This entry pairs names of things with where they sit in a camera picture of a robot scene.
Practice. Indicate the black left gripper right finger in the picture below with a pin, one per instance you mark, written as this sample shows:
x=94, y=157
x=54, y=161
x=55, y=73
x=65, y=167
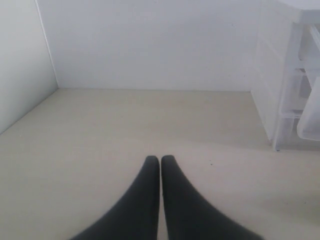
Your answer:
x=188, y=215

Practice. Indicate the translucent white plastic container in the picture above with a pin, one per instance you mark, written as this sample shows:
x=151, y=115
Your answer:
x=309, y=124

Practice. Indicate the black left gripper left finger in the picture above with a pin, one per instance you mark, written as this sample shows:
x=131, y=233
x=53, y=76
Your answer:
x=136, y=214

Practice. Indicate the white plastic drawer cabinet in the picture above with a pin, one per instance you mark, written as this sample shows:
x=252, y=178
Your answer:
x=287, y=61

